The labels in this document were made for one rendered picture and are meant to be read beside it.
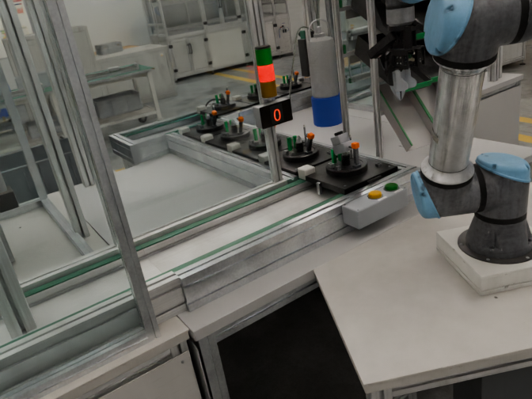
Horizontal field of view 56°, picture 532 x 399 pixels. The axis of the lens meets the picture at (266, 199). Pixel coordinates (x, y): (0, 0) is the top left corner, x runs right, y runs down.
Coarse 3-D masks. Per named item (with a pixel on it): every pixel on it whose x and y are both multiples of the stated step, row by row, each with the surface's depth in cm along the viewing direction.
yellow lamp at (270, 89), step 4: (260, 84) 157; (264, 84) 156; (268, 84) 156; (272, 84) 156; (260, 88) 158; (264, 88) 157; (268, 88) 156; (272, 88) 157; (264, 92) 157; (268, 92) 157; (272, 92) 157; (276, 92) 159; (264, 96) 158; (268, 96) 157; (272, 96) 157
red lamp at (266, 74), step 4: (272, 64) 155; (260, 68) 154; (264, 68) 154; (268, 68) 154; (272, 68) 155; (260, 72) 155; (264, 72) 154; (268, 72) 154; (272, 72) 155; (260, 76) 156; (264, 76) 155; (268, 76) 155; (272, 76) 156; (260, 80) 156; (264, 80) 155; (268, 80) 155; (272, 80) 156
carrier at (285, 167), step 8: (304, 128) 192; (296, 136) 192; (288, 144) 192; (296, 144) 188; (312, 144) 202; (280, 152) 199; (288, 152) 186; (296, 152) 189; (304, 152) 188; (312, 152) 186; (320, 152) 191; (280, 160) 190; (288, 160) 186; (296, 160) 185; (304, 160) 184; (312, 160) 185; (320, 160) 183; (328, 160) 183; (288, 168) 181; (296, 168) 179
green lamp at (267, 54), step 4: (268, 48) 152; (256, 52) 153; (260, 52) 152; (264, 52) 152; (268, 52) 153; (256, 56) 154; (260, 56) 153; (264, 56) 152; (268, 56) 153; (256, 60) 154; (260, 60) 153; (264, 60) 153; (268, 60) 153; (260, 64) 154; (264, 64) 153; (268, 64) 154
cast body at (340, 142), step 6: (336, 132) 167; (342, 132) 167; (336, 138) 166; (342, 138) 166; (348, 138) 167; (336, 144) 167; (342, 144) 165; (348, 144) 165; (336, 150) 168; (342, 150) 166; (348, 150) 165
